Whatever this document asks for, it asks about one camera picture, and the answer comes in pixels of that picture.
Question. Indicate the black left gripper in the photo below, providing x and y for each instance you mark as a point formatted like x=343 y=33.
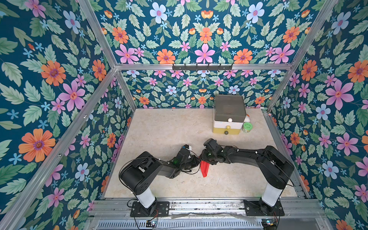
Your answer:
x=193 y=164

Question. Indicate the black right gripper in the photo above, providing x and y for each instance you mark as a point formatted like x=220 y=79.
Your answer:
x=212 y=158

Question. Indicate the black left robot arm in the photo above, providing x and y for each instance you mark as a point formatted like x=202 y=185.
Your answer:
x=138 y=174

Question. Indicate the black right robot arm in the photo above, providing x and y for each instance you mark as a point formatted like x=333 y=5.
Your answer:
x=275 y=167

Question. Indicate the small three-drawer cabinet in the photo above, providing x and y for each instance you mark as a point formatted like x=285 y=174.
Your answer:
x=229 y=114

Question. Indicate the green lidded jar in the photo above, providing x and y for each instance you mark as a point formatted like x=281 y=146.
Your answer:
x=247 y=127

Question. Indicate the white orange object behind cabinet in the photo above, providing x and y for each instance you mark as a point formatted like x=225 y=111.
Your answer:
x=247 y=119

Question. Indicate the small circuit board left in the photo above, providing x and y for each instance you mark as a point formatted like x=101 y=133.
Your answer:
x=151 y=223

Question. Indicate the small circuit board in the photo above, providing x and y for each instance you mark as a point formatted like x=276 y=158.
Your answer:
x=268 y=222
x=151 y=223

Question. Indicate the small circuit board right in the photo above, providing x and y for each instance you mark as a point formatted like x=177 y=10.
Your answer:
x=268 y=222

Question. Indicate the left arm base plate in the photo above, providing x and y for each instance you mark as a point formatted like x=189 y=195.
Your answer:
x=157 y=209

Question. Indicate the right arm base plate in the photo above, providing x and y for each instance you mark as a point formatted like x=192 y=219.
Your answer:
x=260 y=208

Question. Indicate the black hook rail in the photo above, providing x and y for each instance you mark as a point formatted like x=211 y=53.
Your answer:
x=202 y=67

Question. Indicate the aluminium front rail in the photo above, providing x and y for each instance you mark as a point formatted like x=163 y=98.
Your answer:
x=293 y=207

